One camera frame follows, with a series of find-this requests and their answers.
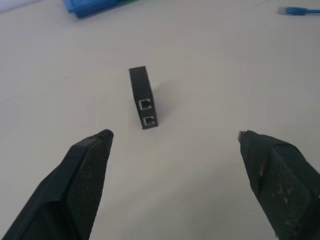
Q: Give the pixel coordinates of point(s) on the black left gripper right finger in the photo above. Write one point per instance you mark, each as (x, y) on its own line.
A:
(282, 180)

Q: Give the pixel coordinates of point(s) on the blue plastic bin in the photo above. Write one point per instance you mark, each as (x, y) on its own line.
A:
(97, 6)

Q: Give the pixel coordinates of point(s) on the small black Ethernet coupler box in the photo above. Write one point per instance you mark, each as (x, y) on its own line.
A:
(143, 98)

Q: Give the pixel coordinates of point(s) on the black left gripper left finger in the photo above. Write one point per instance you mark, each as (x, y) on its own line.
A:
(75, 180)

